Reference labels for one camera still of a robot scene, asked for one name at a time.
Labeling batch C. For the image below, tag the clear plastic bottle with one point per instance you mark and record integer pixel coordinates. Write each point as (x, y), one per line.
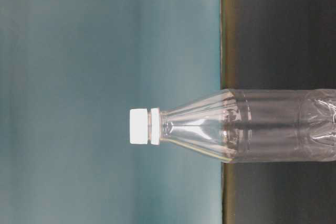
(245, 126)

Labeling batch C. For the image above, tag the white bottle cap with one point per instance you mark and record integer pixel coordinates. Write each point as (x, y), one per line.
(138, 126)

